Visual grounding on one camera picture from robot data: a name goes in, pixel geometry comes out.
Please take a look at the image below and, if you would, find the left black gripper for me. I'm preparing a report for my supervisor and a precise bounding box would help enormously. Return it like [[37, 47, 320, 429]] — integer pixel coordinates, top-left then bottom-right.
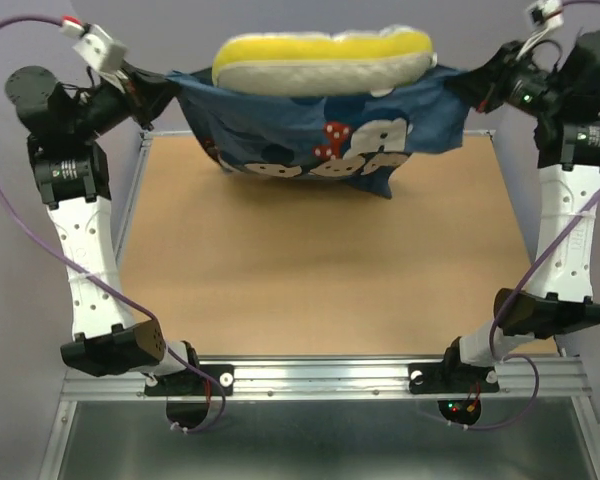
[[70, 55, 185, 139]]

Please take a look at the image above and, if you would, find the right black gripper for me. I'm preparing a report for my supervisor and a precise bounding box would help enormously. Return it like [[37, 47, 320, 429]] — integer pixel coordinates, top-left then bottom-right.
[[445, 38, 572, 121]]

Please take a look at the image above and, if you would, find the white pillow yellow edge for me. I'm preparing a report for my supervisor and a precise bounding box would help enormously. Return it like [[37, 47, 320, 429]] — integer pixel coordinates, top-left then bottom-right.
[[211, 25, 437, 97]]

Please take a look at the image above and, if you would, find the blue lettered pillowcase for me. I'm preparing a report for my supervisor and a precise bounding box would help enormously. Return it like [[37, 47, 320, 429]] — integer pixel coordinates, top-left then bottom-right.
[[167, 67, 469, 199]]

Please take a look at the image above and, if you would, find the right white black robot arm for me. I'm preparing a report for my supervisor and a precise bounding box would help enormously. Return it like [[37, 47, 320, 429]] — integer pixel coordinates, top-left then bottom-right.
[[438, 31, 600, 390]]

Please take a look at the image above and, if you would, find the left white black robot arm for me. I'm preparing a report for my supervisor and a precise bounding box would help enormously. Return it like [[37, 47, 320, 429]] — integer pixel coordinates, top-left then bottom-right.
[[5, 65, 203, 394]]

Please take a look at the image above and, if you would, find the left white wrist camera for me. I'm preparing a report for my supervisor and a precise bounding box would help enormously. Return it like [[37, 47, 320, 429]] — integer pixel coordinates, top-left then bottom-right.
[[60, 16, 128, 74]]

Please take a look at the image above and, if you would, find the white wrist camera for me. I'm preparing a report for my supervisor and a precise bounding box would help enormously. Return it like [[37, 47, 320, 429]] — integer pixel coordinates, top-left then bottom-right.
[[60, 16, 128, 74], [518, 0, 564, 57]]

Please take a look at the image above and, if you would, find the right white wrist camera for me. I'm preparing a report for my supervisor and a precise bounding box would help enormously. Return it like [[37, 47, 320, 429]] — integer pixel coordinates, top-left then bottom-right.
[[518, 0, 564, 57]]

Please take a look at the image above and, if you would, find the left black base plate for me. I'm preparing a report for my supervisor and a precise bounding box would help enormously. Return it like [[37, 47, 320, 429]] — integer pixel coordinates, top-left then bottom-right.
[[144, 363, 235, 397]]

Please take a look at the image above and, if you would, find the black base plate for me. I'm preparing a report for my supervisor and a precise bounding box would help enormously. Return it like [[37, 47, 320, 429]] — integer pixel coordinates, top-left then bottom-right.
[[407, 362, 500, 395], [144, 363, 235, 397]]

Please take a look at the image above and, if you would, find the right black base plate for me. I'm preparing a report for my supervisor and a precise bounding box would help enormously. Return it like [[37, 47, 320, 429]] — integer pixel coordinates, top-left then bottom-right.
[[407, 362, 500, 395]]

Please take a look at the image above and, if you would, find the aluminium mounting rail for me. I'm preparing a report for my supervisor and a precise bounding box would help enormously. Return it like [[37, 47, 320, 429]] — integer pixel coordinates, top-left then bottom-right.
[[60, 354, 592, 402]]

